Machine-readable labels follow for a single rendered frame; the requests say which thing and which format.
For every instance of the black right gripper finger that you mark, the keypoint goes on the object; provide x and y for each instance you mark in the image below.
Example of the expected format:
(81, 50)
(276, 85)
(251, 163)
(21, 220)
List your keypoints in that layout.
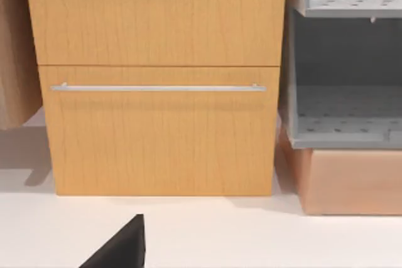
(125, 246)

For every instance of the grey cabinet with pierced shelves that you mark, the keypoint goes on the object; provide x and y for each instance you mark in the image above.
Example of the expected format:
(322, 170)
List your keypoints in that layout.
(345, 76)

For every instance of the plain wooden drawer front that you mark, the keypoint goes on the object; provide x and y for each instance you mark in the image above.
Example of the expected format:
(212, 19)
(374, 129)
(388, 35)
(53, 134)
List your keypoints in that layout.
(157, 17)

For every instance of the brown wooden cupboard side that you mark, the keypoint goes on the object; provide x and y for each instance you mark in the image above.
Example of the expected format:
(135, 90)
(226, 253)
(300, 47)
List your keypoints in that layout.
(15, 48)

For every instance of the salmon-coloured box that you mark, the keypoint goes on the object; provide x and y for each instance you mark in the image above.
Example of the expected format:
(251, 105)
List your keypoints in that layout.
(351, 180)

